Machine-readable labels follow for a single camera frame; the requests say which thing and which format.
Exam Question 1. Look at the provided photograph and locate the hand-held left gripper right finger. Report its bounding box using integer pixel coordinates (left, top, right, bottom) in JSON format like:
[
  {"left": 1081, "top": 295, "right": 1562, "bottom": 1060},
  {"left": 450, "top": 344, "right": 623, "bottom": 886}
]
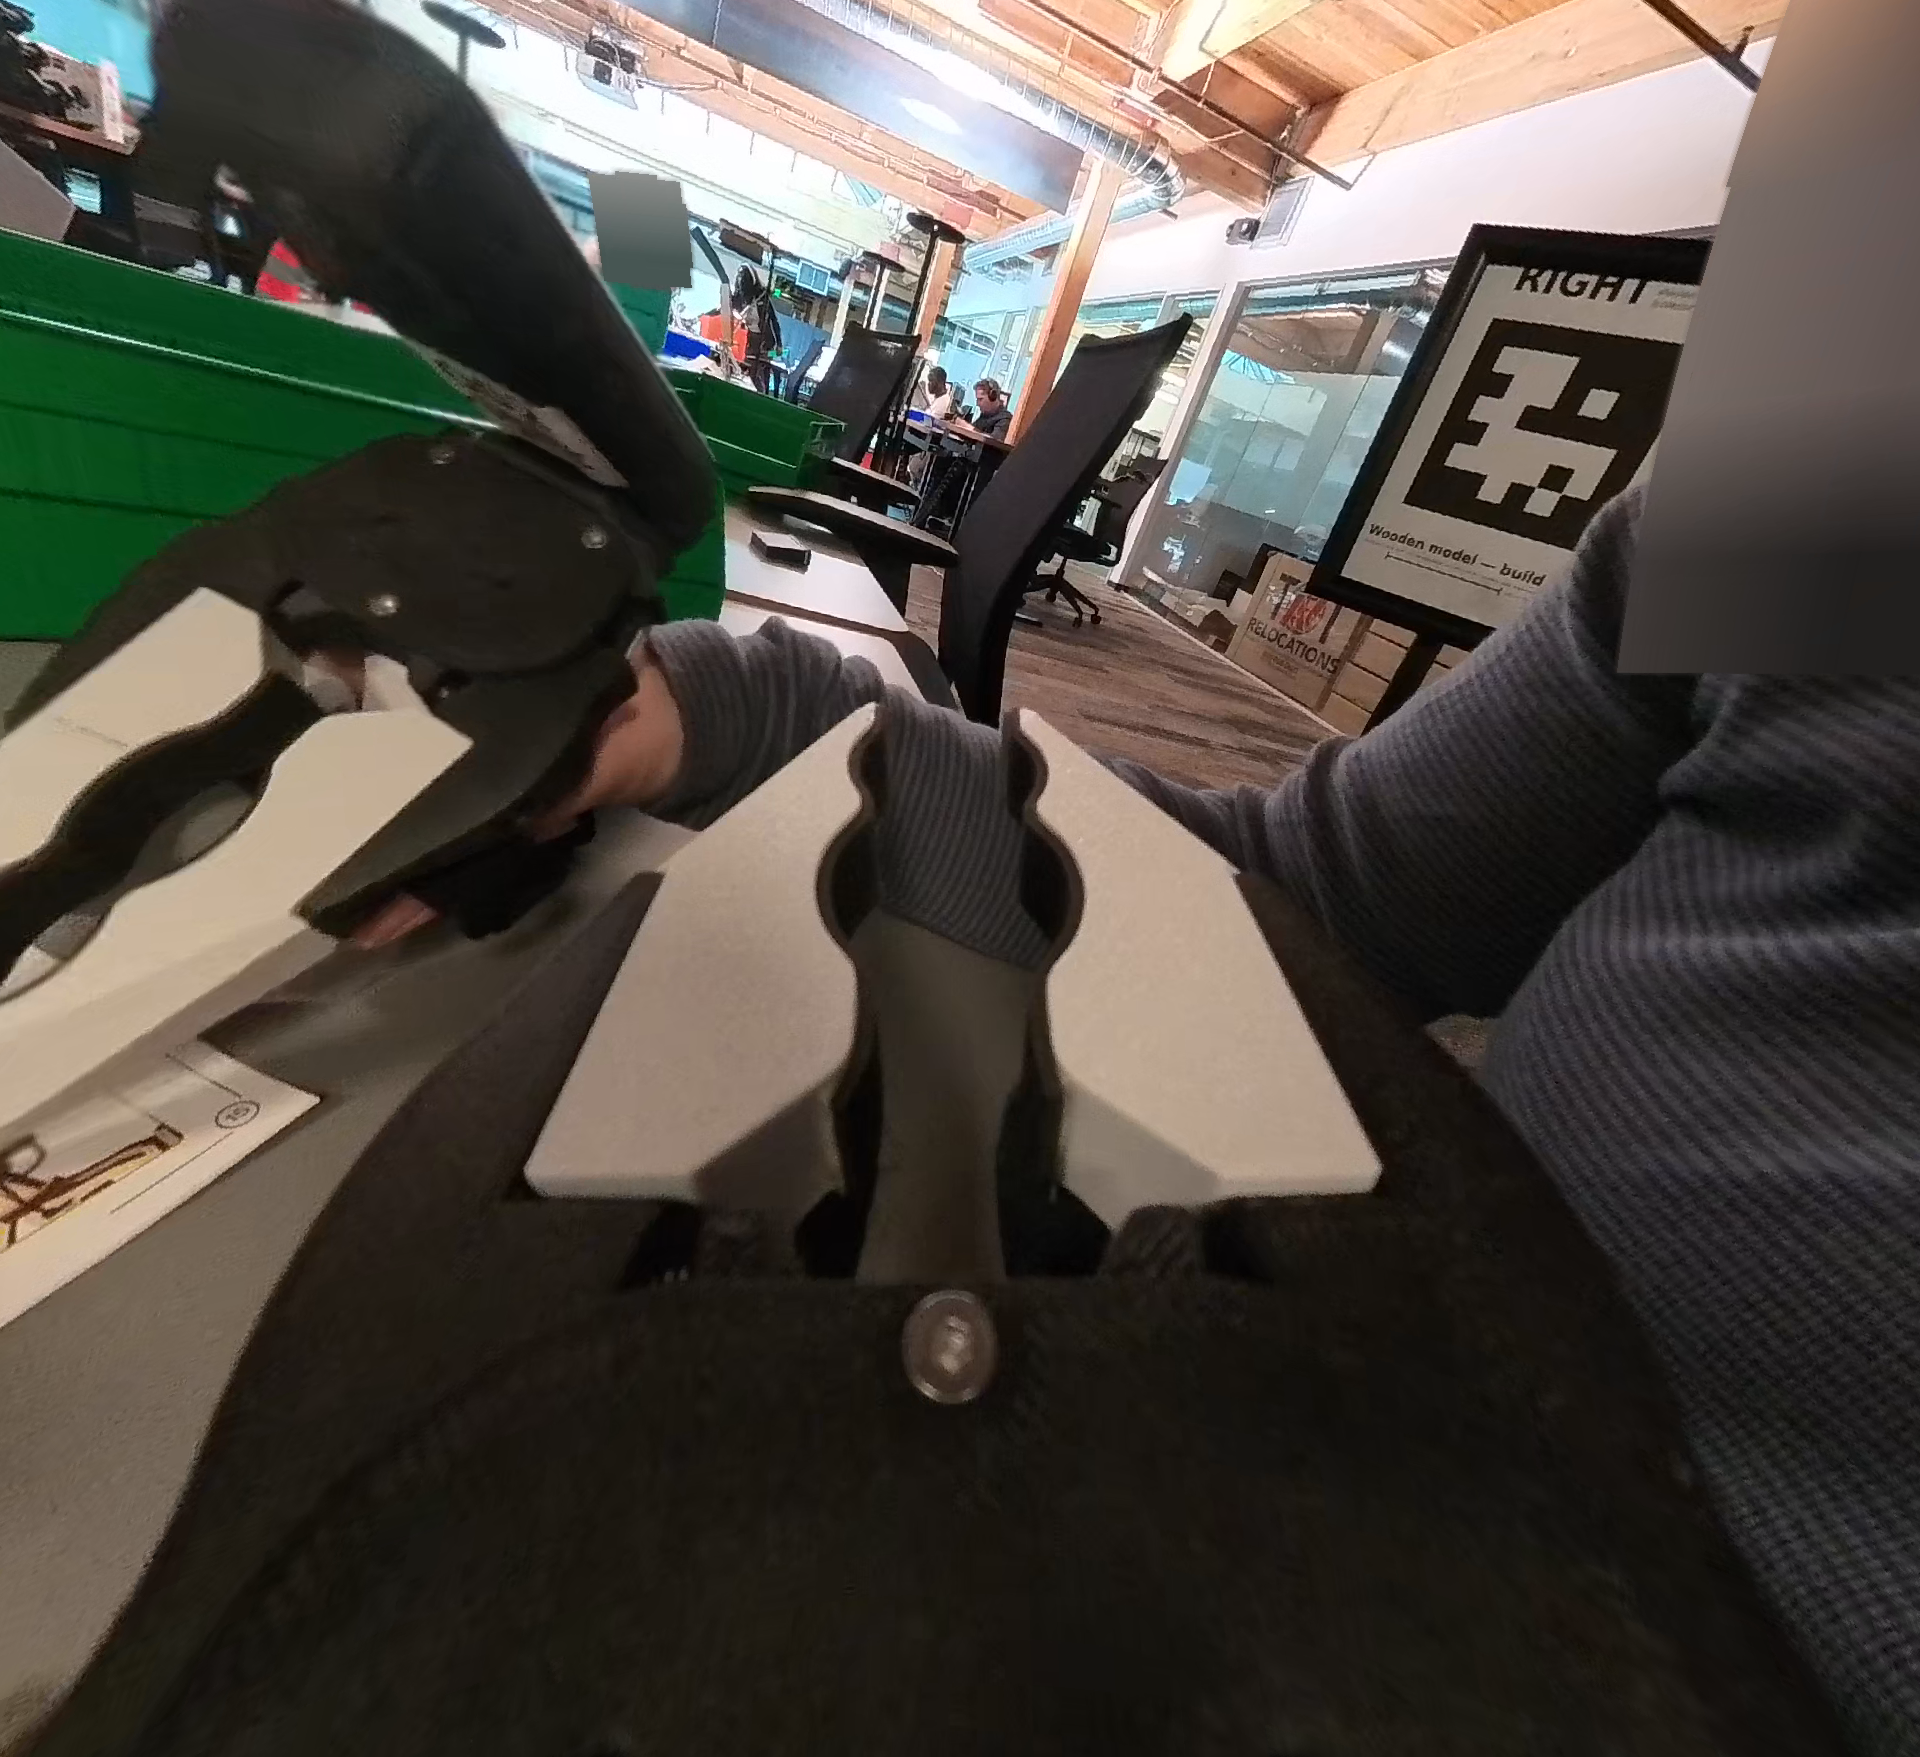
[{"left": 1000, "top": 707, "right": 1384, "bottom": 1217}]

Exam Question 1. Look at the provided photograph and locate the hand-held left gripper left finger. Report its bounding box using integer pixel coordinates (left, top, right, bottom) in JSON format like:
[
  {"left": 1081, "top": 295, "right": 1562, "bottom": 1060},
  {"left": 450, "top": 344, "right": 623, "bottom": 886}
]
[{"left": 521, "top": 700, "right": 885, "bottom": 1202}]

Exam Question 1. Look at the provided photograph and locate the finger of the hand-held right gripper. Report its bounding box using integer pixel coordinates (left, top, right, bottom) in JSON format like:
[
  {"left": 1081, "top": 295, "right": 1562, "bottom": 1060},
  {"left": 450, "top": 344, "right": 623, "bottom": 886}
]
[
  {"left": 0, "top": 659, "right": 476, "bottom": 1041},
  {"left": 0, "top": 585, "right": 365, "bottom": 988}
]

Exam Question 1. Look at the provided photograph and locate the person's right hand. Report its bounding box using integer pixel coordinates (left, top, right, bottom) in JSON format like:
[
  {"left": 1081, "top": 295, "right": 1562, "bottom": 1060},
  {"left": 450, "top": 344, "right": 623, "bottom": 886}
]
[{"left": 362, "top": 657, "right": 690, "bottom": 947}]

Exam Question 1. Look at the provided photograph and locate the large green plastic bin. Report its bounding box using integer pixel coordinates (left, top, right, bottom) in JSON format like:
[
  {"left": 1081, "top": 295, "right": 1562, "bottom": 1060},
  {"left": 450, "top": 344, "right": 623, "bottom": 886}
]
[{"left": 0, "top": 222, "right": 730, "bottom": 653}]

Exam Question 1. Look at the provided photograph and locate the small green plastic bin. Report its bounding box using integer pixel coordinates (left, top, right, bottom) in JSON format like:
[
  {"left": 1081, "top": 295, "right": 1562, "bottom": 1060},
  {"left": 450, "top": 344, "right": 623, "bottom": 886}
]
[{"left": 659, "top": 362, "right": 849, "bottom": 503}]

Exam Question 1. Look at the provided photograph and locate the cardboard moving box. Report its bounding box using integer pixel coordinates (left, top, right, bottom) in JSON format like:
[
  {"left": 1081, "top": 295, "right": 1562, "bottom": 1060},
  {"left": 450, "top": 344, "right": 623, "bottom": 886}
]
[{"left": 1221, "top": 548, "right": 1492, "bottom": 741}]

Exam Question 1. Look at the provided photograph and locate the paper instruction booklet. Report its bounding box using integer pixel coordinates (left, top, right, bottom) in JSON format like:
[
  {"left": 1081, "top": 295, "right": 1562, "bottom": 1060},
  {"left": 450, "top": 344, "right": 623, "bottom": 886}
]
[{"left": 0, "top": 1037, "right": 324, "bottom": 1329}]

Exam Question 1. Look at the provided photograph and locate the black mesh office chair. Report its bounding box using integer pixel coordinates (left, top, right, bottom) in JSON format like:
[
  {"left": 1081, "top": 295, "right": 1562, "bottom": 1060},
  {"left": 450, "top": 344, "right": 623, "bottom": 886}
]
[{"left": 806, "top": 320, "right": 924, "bottom": 476}]

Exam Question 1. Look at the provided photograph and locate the black swivel chair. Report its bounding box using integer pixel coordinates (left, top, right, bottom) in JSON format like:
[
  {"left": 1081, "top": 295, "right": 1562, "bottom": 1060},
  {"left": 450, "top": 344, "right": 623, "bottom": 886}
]
[{"left": 1031, "top": 458, "right": 1166, "bottom": 630}]

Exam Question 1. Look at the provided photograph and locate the person's grey sweater torso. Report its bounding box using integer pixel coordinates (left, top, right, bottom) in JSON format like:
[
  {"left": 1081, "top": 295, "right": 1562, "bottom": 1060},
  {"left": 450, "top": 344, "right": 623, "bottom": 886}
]
[{"left": 1320, "top": 480, "right": 1920, "bottom": 1757}]

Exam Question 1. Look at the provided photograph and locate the black floor lamp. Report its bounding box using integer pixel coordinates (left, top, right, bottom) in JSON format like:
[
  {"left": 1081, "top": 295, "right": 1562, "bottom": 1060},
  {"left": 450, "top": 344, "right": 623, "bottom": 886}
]
[{"left": 904, "top": 211, "right": 971, "bottom": 342}]

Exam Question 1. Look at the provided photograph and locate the black high-back office chair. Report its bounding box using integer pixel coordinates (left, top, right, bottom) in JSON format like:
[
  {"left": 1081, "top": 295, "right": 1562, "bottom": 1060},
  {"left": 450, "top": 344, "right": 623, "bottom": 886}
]
[{"left": 747, "top": 312, "right": 1197, "bottom": 729}]

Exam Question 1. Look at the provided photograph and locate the black framed tag sign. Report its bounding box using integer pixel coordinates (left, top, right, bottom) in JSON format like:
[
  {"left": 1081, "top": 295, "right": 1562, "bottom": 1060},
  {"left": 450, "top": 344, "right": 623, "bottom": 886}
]
[{"left": 1301, "top": 222, "right": 1717, "bottom": 638}]

